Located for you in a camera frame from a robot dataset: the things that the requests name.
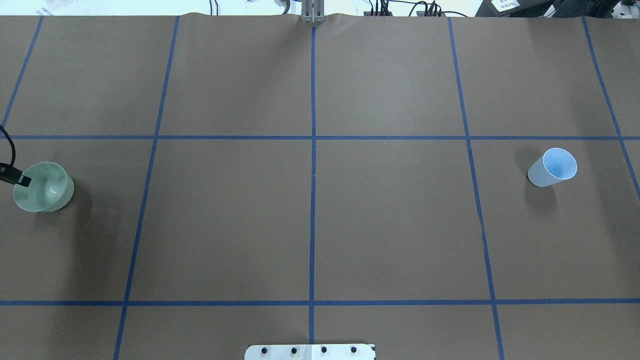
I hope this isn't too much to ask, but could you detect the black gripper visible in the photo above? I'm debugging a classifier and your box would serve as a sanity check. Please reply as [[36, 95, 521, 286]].
[[0, 162, 32, 187]]

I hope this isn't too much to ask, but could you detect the mint green bowl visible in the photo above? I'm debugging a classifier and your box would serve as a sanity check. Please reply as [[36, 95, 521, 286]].
[[13, 162, 75, 213]]

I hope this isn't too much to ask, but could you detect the light blue plastic cup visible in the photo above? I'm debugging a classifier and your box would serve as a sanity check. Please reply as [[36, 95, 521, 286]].
[[526, 147, 578, 188]]

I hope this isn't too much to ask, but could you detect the brown paper table cover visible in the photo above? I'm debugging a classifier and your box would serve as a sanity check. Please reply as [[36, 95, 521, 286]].
[[1, 13, 639, 360]]

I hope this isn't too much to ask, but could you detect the black box with label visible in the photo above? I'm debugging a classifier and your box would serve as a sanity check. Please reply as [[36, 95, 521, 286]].
[[474, 0, 554, 18]]

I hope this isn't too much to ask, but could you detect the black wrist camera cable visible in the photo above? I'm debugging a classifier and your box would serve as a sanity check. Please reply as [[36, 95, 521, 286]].
[[0, 124, 17, 167]]

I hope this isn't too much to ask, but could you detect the aluminium frame post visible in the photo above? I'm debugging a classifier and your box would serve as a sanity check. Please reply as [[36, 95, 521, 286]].
[[299, 0, 326, 25]]

